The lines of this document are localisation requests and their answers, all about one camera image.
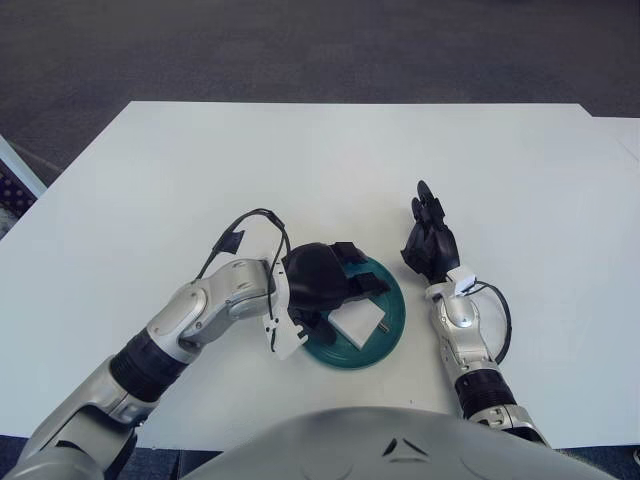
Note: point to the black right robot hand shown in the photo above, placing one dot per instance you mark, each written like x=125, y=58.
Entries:
x=432, y=245

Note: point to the white framed patterned panel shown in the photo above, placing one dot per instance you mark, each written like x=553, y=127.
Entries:
x=15, y=195

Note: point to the teal round plate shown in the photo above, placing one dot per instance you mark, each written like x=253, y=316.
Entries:
x=385, y=345

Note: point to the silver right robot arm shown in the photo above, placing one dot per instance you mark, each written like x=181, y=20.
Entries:
x=475, y=350

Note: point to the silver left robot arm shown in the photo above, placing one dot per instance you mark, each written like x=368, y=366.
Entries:
x=150, y=350

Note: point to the grey robot torso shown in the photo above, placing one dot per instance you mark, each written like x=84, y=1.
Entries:
x=380, y=450

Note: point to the white charger block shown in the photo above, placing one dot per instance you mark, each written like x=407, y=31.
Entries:
x=360, y=325

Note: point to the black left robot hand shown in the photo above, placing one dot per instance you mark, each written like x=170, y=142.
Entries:
x=315, y=280

